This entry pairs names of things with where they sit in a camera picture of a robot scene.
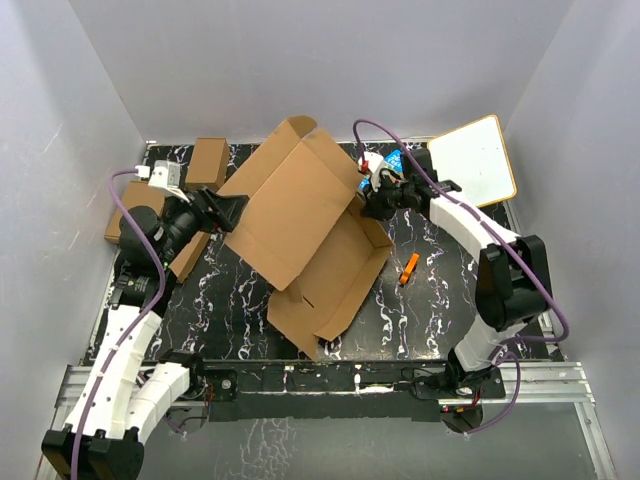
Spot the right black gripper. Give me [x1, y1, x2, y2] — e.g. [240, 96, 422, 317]
[361, 172, 415, 222]

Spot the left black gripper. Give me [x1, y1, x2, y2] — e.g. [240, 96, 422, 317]
[155, 185, 246, 267]

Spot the orange toy car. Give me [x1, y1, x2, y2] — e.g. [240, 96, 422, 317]
[398, 252, 420, 286]

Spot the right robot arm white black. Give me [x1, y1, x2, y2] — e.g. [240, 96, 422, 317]
[357, 152, 551, 397]

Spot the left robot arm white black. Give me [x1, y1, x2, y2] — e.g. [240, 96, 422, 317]
[41, 187, 249, 479]

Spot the folded brown cardboard box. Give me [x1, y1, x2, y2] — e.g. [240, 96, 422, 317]
[170, 232, 211, 284]

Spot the blue Treehouse book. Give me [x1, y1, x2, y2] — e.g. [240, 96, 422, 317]
[380, 150, 403, 186]

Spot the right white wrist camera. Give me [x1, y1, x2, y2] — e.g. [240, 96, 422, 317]
[358, 151, 386, 193]

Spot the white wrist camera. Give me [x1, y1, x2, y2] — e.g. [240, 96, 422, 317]
[358, 151, 386, 193]
[134, 160, 190, 203]

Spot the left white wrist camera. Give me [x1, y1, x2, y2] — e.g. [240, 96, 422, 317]
[134, 160, 190, 203]

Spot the white board yellow frame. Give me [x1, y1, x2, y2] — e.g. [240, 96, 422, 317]
[427, 114, 517, 208]

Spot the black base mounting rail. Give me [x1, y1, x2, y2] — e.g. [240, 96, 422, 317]
[174, 359, 506, 422]

